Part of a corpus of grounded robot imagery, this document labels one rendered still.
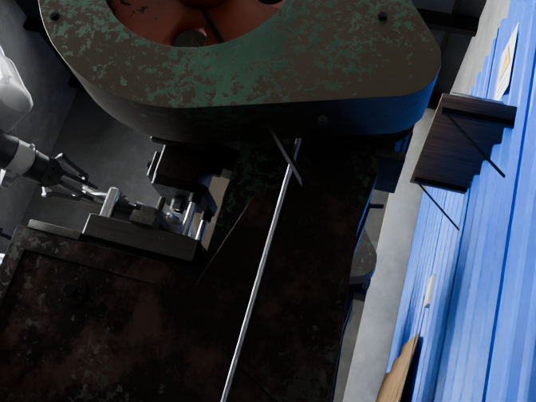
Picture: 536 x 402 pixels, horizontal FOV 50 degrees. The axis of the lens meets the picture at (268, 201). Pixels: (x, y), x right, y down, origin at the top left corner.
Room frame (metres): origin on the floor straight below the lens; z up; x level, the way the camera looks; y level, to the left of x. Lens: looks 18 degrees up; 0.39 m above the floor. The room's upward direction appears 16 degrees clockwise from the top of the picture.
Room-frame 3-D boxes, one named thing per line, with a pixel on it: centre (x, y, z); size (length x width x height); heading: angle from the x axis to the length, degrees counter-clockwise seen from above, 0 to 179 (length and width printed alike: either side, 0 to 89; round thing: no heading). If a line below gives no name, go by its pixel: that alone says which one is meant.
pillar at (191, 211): (1.57, 0.20, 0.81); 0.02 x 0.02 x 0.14
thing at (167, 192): (1.66, 0.24, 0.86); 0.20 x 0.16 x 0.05; 170
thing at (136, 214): (1.50, 0.27, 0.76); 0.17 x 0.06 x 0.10; 170
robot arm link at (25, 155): (1.46, 0.66, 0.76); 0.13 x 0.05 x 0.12; 42
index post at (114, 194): (1.51, 0.40, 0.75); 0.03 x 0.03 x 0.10; 80
